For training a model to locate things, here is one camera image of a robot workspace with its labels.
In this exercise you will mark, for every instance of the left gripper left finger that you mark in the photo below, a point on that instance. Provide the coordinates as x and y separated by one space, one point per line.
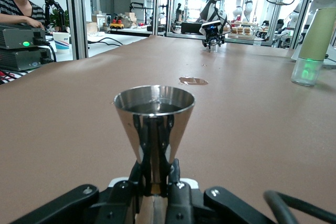
78 205

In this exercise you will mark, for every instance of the white paper cup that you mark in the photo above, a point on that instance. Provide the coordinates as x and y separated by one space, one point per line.
61 43

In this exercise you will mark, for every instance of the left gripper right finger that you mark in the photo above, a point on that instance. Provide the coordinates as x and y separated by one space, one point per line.
189 208

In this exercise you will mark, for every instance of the clear glass cup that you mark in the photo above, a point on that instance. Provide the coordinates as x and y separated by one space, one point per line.
214 48

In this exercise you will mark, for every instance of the yellow toy car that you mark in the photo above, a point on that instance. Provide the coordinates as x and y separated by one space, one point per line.
116 24

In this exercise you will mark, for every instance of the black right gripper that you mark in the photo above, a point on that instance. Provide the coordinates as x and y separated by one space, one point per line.
214 38

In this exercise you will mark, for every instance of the green potted plant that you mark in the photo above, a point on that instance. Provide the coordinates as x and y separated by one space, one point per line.
56 19

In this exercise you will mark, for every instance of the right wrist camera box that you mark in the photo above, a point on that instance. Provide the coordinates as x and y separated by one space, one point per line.
210 26

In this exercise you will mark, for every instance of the brown liquid puddle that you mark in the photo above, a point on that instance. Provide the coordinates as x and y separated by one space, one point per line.
193 81

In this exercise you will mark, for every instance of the person in striped shirt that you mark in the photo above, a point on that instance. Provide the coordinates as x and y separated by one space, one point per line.
15 3

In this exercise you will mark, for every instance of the green bottle with clear base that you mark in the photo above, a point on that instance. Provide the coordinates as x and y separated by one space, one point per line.
315 40

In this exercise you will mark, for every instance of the brown table mat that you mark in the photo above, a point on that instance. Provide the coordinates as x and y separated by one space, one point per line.
78 103

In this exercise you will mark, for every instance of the steel cone jigger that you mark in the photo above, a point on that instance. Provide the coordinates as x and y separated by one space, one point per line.
155 129

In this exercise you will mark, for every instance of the black power supply box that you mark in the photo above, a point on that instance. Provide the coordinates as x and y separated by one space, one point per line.
18 58
18 36

